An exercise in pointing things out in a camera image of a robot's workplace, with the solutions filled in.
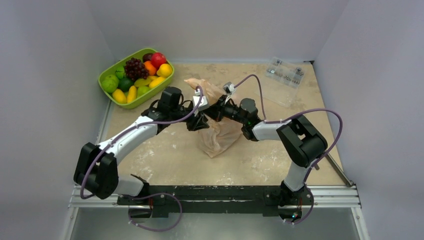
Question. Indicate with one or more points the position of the clear plastic screw box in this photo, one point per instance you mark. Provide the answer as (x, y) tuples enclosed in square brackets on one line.
[(281, 82)]

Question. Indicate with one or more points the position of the translucent orange plastic bag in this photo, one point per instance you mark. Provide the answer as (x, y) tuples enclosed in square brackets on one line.
[(221, 134)]

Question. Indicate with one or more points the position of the green bumpy custard apple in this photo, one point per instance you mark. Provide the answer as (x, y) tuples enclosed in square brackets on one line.
[(110, 83)]

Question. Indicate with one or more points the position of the yellow mango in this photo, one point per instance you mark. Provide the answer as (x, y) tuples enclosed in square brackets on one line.
[(119, 96)]

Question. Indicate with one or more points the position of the front aluminium rail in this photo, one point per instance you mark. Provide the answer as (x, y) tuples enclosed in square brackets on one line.
[(322, 196)]

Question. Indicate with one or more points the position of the small green lime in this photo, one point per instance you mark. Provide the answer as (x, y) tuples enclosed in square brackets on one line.
[(120, 72)]

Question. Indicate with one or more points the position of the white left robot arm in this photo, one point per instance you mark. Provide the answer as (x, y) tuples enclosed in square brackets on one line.
[(97, 167)]

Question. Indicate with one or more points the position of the green pear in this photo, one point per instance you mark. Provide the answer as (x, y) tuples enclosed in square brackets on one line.
[(142, 90)]

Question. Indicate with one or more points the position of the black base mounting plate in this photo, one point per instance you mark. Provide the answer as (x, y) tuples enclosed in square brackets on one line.
[(288, 207)]

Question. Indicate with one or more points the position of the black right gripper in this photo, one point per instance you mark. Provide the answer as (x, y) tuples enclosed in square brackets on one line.
[(219, 107)]

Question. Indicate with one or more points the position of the red apple in basket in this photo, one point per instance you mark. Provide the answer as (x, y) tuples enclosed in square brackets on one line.
[(157, 59)]

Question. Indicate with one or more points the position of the dark purple grape bunch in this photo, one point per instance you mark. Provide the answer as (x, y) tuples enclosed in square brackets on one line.
[(134, 69)]

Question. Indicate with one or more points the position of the orange tangerine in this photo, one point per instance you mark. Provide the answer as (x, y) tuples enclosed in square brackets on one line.
[(150, 68)]

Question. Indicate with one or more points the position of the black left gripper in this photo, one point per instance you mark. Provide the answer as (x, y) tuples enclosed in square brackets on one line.
[(197, 122)]

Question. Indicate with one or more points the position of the yellow lemon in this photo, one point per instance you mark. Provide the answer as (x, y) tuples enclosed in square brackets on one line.
[(165, 70)]

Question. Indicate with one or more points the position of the green plastic fruit basket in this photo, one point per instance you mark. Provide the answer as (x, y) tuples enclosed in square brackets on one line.
[(155, 83)]

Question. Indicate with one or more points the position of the dark green avocado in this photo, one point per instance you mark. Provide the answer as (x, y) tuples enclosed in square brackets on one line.
[(125, 84)]

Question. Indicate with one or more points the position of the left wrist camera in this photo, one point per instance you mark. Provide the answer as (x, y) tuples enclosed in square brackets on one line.
[(200, 101)]

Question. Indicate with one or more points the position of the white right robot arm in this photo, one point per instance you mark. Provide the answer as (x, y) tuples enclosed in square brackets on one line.
[(301, 140)]

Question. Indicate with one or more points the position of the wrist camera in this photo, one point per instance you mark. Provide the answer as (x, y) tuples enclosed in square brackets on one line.
[(229, 89), (200, 101)]

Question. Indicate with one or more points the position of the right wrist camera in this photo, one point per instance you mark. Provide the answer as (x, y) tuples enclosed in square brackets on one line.
[(229, 89)]

